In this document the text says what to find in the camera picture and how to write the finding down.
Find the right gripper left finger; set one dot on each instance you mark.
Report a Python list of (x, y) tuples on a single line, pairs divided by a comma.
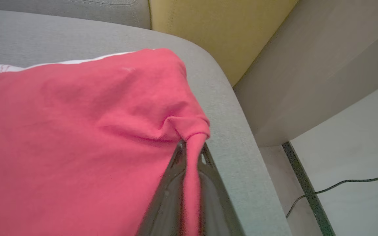
[(166, 203)]

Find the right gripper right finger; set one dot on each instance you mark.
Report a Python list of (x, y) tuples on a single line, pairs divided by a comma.
[(215, 209)]

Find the red white-striped jersey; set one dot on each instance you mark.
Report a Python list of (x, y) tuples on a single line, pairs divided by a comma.
[(77, 131)]

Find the yellow sofa cushion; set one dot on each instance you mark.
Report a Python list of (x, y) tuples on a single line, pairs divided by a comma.
[(215, 32)]

